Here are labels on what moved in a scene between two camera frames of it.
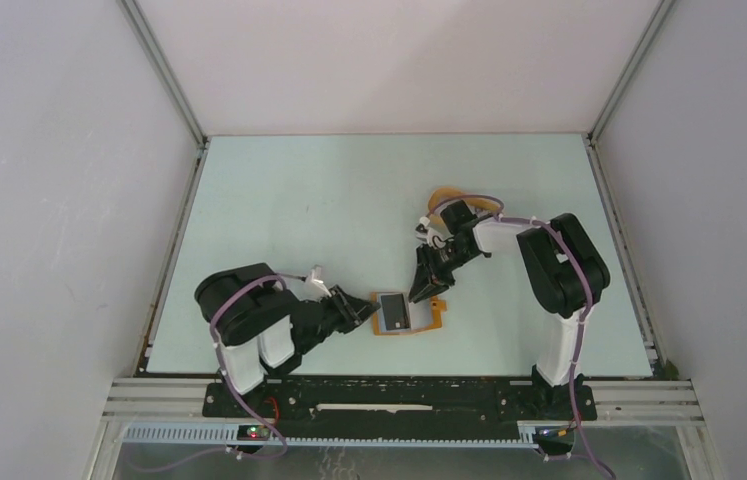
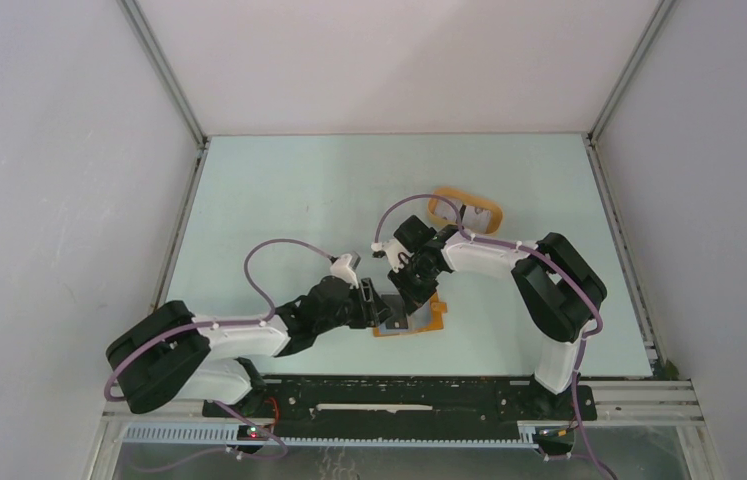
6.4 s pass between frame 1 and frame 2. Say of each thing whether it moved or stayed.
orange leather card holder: stayed
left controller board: stayed
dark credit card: stayed
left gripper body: moved
